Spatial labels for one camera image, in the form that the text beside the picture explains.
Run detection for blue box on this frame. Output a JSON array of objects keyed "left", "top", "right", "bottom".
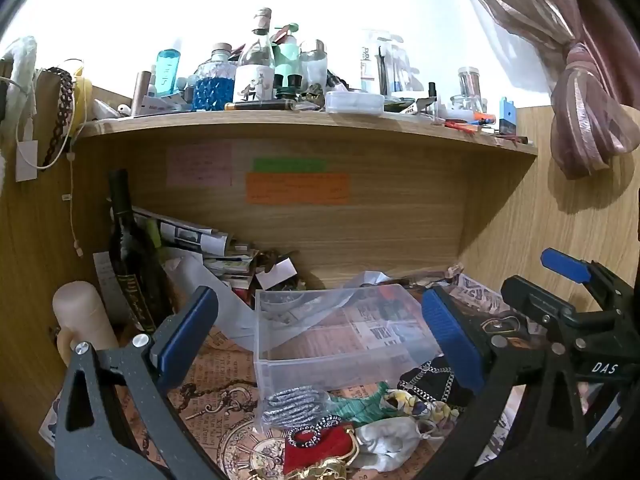
[{"left": 498, "top": 96, "right": 517, "bottom": 136}]

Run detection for white tag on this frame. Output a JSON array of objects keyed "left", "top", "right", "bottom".
[{"left": 15, "top": 139, "right": 40, "bottom": 183}]

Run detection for black white hair tie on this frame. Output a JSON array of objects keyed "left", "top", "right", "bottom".
[{"left": 287, "top": 414, "right": 346, "bottom": 450}]

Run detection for clear bottle with white label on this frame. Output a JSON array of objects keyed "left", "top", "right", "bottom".
[{"left": 232, "top": 7, "right": 277, "bottom": 104}]

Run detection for wooden desk shelf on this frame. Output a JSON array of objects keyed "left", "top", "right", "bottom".
[{"left": 0, "top": 57, "right": 640, "bottom": 480}]

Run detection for white card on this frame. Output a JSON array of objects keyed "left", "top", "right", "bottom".
[{"left": 254, "top": 257, "right": 298, "bottom": 291}]

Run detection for clear glass bottle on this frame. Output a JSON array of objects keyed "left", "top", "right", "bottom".
[{"left": 299, "top": 39, "right": 329, "bottom": 93}]

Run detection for red cloth pouch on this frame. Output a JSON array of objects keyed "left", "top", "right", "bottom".
[{"left": 282, "top": 424, "right": 357, "bottom": 476}]

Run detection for orange pens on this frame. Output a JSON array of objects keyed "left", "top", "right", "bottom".
[{"left": 442, "top": 112, "right": 497, "bottom": 133}]

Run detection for gold ornament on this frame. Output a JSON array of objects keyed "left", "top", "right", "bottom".
[{"left": 295, "top": 455, "right": 358, "bottom": 480}]

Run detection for white plastic case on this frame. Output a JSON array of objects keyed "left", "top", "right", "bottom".
[{"left": 325, "top": 90, "right": 386, "bottom": 115}]

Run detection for clear plastic sheet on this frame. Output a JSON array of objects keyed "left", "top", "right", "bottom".
[{"left": 162, "top": 247, "right": 321, "bottom": 353}]

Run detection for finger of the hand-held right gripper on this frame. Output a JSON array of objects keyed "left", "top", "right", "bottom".
[
  {"left": 541, "top": 248, "right": 601, "bottom": 291},
  {"left": 500, "top": 274, "right": 581, "bottom": 348}
]

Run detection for green scrunchie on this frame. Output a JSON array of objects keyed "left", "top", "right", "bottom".
[{"left": 327, "top": 382, "right": 398, "bottom": 423}]

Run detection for green sticky note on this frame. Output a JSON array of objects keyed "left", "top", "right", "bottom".
[{"left": 252, "top": 158, "right": 327, "bottom": 172}]

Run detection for dark wine bottle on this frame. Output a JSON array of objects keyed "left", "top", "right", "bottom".
[{"left": 107, "top": 169, "right": 173, "bottom": 341}]

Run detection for brown cylinder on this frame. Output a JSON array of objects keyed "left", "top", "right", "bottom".
[{"left": 131, "top": 71, "right": 152, "bottom": 118}]

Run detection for white fluffy cloth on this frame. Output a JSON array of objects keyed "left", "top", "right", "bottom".
[{"left": 0, "top": 35, "right": 40, "bottom": 196}]

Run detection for dark brown tube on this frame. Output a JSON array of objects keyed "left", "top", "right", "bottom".
[{"left": 224, "top": 100, "right": 297, "bottom": 111}]

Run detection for vintage printed table mat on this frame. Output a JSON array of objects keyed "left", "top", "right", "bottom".
[{"left": 40, "top": 272, "right": 541, "bottom": 480}]

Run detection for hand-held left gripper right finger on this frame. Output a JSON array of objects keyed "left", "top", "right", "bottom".
[{"left": 421, "top": 286, "right": 587, "bottom": 480}]

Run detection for light blue bottle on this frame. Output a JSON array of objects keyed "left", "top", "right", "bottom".
[{"left": 155, "top": 49, "right": 182, "bottom": 98}]

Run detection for white cable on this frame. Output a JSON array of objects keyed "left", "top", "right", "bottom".
[{"left": 15, "top": 77, "right": 85, "bottom": 259}]

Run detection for clear packaged item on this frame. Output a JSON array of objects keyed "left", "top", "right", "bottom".
[{"left": 359, "top": 30, "right": 396, "bottom": 96}]

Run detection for blue patterned glass jar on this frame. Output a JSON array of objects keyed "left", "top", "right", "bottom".
[{"left": 192, "top": 42, "right": 237, "bottom": 112}]

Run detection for clear plastic box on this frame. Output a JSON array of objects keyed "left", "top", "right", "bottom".
[{"left": 254, "top": 283, "right": 443, "bottom": 433}]

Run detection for yellow patterned scrunchie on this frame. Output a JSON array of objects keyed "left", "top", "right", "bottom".
[{"left": 382, "top": 389, "right": 461, "bottom": 423}]

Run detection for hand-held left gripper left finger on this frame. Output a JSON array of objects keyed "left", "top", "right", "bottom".
[{"left": 54, "top": 285, "right": 227, "bottom": 480}]

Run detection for black bag with chain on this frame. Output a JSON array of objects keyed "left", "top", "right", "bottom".
[{"left": 397, "top": 357, "right": 476, "bottom": 413}]

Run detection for silver scrunchie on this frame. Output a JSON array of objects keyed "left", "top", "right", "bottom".
[{"left": 262, "top": 386, "right": 331, "bottom": 430}]

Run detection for pink sticky note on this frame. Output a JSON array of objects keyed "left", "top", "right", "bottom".
[{"left": 166, "top": 144, "right": 234, "bottom": 187}]

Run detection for pink curtain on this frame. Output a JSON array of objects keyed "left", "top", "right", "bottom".
[{"left": 447, "top": 0, "right": 640, "bottom": 181}]

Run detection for white cloth pouch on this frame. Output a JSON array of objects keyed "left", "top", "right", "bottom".
[{"left": 356, "top": 417, "right": 443, "bottom": 472}]

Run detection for yellow headband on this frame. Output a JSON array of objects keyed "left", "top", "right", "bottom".
[{"left": 62, "top": 59, "right": 95, "bottom": 138}]

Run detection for braided brown headband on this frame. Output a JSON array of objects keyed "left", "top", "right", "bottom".
[{"left": 37, "top": 66, "right": 75, "bottom": 170}]

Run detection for orange sticky note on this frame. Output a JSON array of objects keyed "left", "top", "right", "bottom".
[{"left": 245, "top": 172, "right": 351, "bottom": 206}]

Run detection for pile of papers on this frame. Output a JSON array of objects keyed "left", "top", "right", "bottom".
[{"left": 131, "top": 205, "right": 266, "bottom": 291}]

